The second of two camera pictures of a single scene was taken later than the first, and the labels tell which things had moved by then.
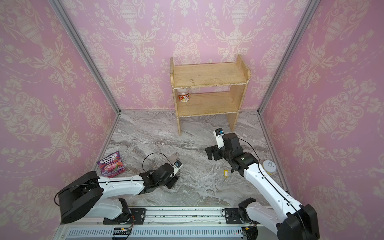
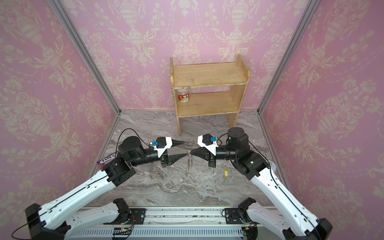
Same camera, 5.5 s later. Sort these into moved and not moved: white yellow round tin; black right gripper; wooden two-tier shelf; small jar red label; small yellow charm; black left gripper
Moved: black right gripper; black left gripper
Not moved: wooden two-tier shelf; small yellow charm; small jar red label; white yellow round tin
